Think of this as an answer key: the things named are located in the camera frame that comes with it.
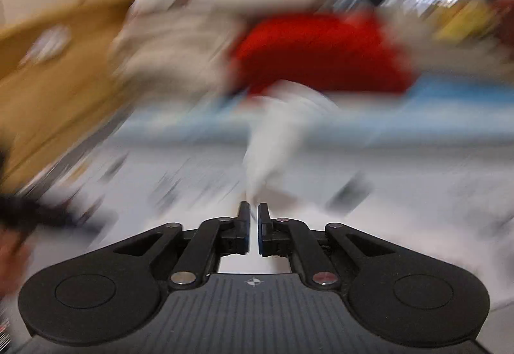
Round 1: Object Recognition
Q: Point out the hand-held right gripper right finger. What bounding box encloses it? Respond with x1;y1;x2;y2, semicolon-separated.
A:
257;202;396;291

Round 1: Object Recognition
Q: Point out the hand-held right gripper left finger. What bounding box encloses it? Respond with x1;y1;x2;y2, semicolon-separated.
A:
114;201;250;290

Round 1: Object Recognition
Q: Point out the white small garment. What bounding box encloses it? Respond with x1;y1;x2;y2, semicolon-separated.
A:
241;80;346;200

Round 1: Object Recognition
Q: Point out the brown cardboard box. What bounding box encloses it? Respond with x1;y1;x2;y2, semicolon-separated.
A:
0;0;139;182

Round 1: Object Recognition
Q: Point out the red cloth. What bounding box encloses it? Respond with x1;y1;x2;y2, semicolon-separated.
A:
230;13;417;97

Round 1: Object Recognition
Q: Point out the beige striped cloth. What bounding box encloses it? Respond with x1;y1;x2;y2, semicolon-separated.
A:
110;6;260;100

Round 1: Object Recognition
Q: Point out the blue mat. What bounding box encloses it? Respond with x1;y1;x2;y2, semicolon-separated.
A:
116;75;514;150

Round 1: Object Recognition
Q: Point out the yellow plush toy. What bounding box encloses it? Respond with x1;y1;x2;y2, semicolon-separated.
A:
436;0;501;42

